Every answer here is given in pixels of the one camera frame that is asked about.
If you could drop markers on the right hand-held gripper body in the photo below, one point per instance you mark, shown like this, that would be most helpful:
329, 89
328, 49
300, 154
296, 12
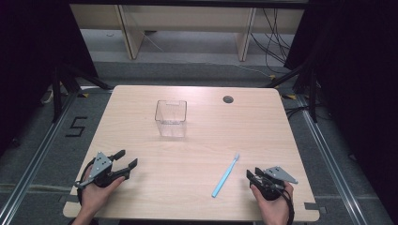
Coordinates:
278, 173

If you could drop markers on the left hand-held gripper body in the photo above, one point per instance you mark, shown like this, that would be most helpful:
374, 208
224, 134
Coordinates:
100, 163

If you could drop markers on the light blue toothbrush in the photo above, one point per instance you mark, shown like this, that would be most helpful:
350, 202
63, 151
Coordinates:
224, 177

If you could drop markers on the clear ribbed plastic container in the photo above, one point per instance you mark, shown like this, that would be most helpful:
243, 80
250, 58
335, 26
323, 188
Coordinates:
170, 120

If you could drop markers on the person's left hand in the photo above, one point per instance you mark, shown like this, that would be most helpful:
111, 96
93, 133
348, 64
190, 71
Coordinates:
95, 197

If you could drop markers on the person's right hand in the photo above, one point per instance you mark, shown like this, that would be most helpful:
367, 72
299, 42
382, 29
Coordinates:
275, 207

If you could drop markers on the round dark table grommet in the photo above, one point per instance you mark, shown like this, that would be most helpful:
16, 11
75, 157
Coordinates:
228, 99

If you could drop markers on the black metal stand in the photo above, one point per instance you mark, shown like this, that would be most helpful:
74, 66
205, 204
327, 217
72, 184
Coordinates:
313, 93
58, 93

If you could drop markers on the dark curtain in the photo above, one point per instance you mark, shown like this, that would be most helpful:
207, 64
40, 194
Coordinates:
31, 62
359, 78

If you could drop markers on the beige wooden desk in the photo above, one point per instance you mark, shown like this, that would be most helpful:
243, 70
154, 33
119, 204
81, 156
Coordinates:
187, 17

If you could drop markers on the metal floor rail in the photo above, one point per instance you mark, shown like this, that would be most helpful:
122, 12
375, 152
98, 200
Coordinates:
34, 159
331, 159

